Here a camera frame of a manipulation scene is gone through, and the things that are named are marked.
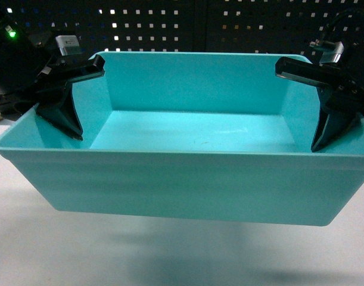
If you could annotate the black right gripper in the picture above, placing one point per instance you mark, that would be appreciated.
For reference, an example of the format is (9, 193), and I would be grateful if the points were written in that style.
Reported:
(341, 95)

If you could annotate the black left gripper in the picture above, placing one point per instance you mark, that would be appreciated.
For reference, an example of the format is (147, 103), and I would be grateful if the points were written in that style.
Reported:
(52, 91)

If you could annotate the turquoise plastic bin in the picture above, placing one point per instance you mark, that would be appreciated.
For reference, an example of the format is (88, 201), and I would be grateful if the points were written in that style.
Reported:
(191, 135)

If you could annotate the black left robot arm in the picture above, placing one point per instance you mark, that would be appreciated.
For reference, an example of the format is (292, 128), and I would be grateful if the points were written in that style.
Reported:
(35, 71)

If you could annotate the black perforated panel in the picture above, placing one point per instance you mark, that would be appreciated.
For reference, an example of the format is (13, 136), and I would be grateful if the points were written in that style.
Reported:
(265, 27)

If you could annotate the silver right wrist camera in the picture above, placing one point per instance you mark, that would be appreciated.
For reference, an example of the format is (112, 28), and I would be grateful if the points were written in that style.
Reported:
(331, 51)

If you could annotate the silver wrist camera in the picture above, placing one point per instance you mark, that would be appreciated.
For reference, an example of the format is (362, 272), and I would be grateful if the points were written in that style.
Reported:
(68, 45)
(331, 51)

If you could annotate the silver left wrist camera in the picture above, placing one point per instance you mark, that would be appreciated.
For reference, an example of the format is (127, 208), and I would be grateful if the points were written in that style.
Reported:
(68, 45)

